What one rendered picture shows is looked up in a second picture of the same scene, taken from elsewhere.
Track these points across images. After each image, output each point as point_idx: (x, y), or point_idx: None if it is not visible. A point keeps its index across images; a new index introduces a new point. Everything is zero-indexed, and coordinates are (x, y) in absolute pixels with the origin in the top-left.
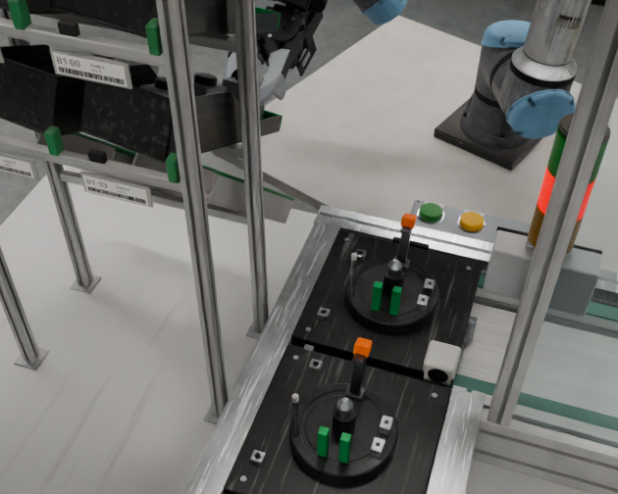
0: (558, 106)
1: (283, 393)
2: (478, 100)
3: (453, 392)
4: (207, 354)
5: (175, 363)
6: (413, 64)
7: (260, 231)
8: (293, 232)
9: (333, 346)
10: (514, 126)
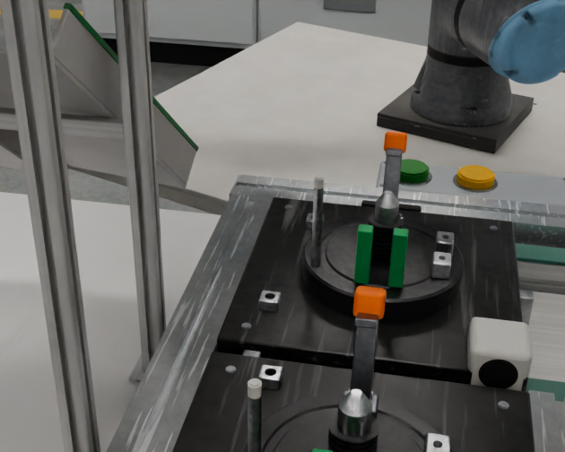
0: None
1: (214, 429)
2: (435, 63)
3: (533, 401)
4: (58, 360)
5: None
6: (329, 61)
7: (149, 149)
8: (194, 239)
9: (296, 347)
10: (505, 62)
